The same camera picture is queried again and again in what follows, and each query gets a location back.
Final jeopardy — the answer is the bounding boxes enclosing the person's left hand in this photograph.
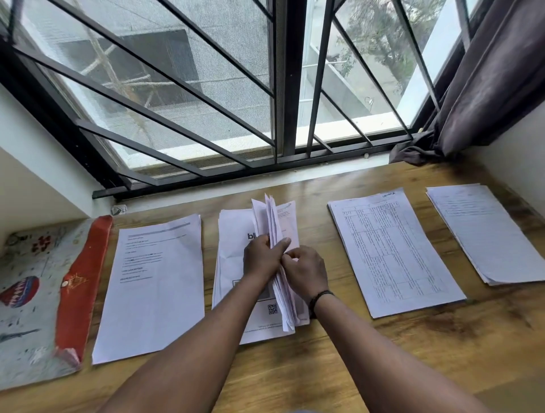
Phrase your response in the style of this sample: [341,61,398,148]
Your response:
[243,233,292,282]

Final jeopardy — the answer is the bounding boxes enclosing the person's right hand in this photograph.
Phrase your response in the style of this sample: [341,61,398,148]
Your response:
[280,245,330,305]

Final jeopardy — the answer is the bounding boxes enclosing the bundle of white papers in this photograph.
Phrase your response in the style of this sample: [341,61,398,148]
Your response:
[251,194,301,332]

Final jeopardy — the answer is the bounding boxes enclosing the person's left forearm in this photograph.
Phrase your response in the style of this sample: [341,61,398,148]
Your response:
[100,272,277,413]

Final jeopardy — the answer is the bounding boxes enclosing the person's right forearm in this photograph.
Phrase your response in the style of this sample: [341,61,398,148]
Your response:
[311,292,490,413]

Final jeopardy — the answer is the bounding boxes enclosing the white paper pile with barcode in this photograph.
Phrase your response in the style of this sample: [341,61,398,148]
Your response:
[211,208,311,345]

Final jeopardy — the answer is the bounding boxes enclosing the black wrist band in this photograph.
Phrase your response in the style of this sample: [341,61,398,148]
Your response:
[308,290,335,314]

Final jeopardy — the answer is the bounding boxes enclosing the white paper pile with table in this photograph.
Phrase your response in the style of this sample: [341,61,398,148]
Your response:
[327,188,467,319]

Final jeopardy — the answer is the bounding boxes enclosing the white paper pile with text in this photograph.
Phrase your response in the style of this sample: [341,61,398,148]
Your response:
[92,214,206,365]

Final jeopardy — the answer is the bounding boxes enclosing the black window grille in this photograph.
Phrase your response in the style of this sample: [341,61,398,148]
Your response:
[0,0,494,201]

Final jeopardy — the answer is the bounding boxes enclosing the white paper pile faint lines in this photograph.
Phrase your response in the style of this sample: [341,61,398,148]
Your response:
[426,184,545,286]

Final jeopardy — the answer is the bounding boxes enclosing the patterned envelope with red flap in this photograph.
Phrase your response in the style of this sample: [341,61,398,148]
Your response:
[0,215,114,392]

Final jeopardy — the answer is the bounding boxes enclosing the dark grey curtain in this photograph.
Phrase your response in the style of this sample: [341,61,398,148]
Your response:
[389,0,545,166]

